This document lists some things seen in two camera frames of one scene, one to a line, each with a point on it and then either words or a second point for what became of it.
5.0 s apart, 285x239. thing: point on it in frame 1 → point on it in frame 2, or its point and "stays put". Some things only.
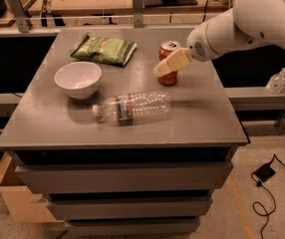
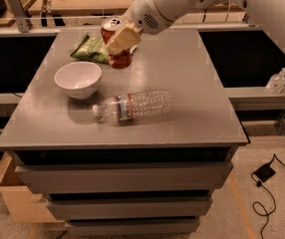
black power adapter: [265, 172] stays put
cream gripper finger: [181, 58] → [125, 39]
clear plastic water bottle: [134, 107] stays put
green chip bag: [105, 50] stays put
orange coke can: [166, 48] → [118, 59]
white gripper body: [198, 46] → [143, 13]
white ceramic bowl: [80, 80] stays put
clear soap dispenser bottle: [276, 83] stays put
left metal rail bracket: [17, 9] stays put
